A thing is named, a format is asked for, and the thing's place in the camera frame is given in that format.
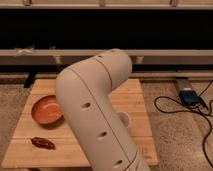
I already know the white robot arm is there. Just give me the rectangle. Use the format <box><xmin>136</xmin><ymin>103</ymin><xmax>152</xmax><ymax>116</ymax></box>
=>
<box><xmin>55</xmin><ymin>49</ymin><xmax>150</xmax><ymax>171</ymax></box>

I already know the white paper cup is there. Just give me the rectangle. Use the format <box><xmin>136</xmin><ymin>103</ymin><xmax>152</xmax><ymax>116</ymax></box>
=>
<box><xmin>117</xmin><ymin>112</ymin><xmax>131</xmax><ymax>128</ymax></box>

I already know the orange bowl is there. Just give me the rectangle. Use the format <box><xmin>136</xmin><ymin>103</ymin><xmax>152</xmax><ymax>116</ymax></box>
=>
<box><xmin>31</xmin><ymin>95</ymin><xmax>63</xmax><ymax>125</ymax></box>

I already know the black table leg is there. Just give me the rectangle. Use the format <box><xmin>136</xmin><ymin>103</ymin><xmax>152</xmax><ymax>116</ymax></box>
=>
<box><xmin>24</xmin><ymin>72</ymin><xmax>36</xmax><ymax>88</ymax></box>

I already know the blue power adapter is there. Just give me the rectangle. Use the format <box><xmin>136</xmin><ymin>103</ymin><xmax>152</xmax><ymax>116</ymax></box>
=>
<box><xmin>179</xmin><ymin>90</ymin><xmax>200</xmax><ymax>106</ymax></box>

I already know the grey wall rail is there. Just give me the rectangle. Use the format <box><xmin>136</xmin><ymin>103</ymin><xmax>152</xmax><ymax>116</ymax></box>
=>
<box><xmin>0</xmin><ymin>49</ymin><xmax>213</xmax><ymax>65</ymax></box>

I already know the black cable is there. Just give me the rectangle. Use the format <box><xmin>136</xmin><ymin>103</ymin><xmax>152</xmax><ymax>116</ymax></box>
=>
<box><xmin>153</xmin><ymin>79</ymin><xmax>213</xmax><ymax>168</ymax></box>

